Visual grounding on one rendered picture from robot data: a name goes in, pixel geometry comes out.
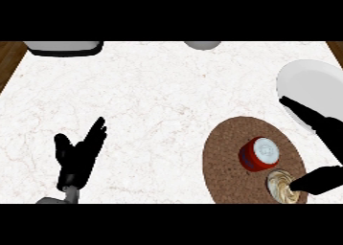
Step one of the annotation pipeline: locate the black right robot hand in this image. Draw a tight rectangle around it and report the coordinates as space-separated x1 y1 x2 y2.
278 95 343 196

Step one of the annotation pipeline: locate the red can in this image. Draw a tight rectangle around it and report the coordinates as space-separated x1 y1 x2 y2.
238 136 283 173

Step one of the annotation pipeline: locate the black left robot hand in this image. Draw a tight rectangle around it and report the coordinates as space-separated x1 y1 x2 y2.
52 116 108 192

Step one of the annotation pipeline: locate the brown round woven placemat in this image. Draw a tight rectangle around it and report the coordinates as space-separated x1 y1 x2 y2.
201 116 309 205

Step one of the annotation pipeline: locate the grey rounded object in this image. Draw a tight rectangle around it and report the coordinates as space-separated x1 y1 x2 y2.
184 41 223 51

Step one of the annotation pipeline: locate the grey and black appliance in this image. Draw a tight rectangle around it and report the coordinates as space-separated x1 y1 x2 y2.
21 41 105 58

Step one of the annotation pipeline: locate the white round plate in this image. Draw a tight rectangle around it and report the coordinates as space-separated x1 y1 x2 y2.
275 58 343 131

